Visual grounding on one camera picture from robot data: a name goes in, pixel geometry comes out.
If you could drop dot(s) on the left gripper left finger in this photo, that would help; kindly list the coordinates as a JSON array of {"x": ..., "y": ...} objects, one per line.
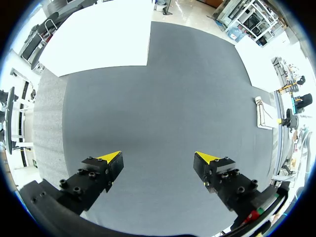
[{"x": 96, "y": 172}]

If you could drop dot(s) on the large white board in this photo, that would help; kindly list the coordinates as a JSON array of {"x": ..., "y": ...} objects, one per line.
[{"x": 98, "y": 42}]

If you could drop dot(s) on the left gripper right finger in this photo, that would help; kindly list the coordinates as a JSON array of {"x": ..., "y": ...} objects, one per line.
[{"x": 217, "y": 172}]

